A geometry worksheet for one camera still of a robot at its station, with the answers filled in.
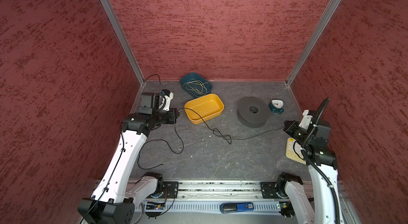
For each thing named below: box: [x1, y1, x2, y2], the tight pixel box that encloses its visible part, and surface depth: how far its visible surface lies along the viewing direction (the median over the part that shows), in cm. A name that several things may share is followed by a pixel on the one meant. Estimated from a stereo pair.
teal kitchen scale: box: [268, 98, 285, 115], surface depth 104 cm
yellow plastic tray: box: [184, 93, 225, 125], surface depth 108 cm
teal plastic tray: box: [180, 72, 213, 98], surface depth 117 cm
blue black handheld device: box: [219, 202, 255, 214], surface depth 68 cm
